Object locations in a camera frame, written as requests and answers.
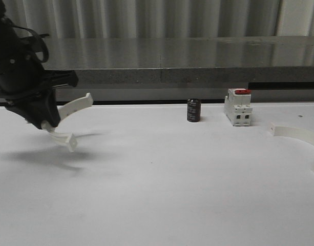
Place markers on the grey stone counter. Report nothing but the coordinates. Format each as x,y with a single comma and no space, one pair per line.
144,70

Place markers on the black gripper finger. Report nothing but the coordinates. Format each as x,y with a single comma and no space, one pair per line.
50,110
33,111

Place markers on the black cylindrical capacitor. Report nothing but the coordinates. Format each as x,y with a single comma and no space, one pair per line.
193,110

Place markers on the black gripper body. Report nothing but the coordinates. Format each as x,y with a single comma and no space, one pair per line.
21,59

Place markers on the white half-ring pipe clamp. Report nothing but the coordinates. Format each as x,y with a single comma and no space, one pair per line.
68,140
300,134

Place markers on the white red circuit breaker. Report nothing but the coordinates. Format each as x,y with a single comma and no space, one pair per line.
237,106

